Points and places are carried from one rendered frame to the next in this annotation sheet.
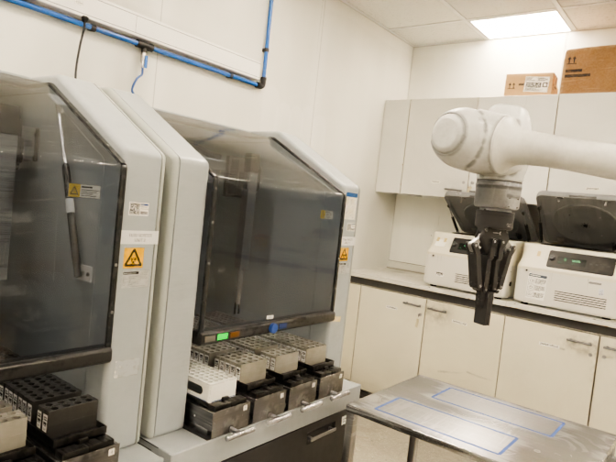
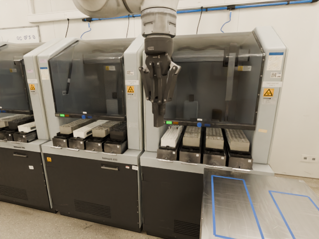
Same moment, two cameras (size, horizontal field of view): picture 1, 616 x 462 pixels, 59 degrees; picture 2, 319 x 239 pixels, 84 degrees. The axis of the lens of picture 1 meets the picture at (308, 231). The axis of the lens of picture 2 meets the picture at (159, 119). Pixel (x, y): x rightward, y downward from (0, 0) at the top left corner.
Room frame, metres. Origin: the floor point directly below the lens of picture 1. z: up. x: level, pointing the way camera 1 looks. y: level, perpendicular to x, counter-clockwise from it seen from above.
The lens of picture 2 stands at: (0.92, -0.84, 1.30)
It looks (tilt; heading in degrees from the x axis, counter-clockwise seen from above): 14 degrees down; 67
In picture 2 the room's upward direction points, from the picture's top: straight up
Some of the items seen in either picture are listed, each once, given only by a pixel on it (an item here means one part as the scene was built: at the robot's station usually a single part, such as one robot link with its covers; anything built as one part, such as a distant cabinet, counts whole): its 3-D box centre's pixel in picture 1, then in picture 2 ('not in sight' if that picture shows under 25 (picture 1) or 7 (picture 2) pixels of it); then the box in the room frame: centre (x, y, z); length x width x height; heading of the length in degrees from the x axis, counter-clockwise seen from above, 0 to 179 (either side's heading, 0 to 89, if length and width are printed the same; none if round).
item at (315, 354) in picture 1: (313, 355); (239, 145); (1.81, -0.06, 0.85); 0.12 x 0.02 x 0.06; 141
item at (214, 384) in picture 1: (187, 377); (171, 136); (1.51, 0.29, 0.83); 0.30 x 0.10 x 0.06; 52
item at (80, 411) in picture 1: (71, 417); (117, 134); (1.13, 0.46, 0.85); 0.12 x 0.02 x 0.06; 143
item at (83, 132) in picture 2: not in sight; (90, 129); (0.95, 0.72, 0.83); 0.30 x 0.10 x 0.06; 52
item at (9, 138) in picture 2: not in sight; (38, 125); (0.47, 1.26, 0.78); 0.73 x 0.14 x 0.09; 52
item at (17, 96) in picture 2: not in sight; (23, 75); (0.41, 1.31, 1.28); 0.61 x 0.51 x 0.63; 142
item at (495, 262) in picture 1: (492, 265); (162, 83); (1.12, -0.39, 1.27); 0.04 x 0.01 x 0.11; 30
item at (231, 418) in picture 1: (157, 381); (174, 137); (1.59, 0.40, 0.78); 0.73 x 0.14 x 0.09; 52
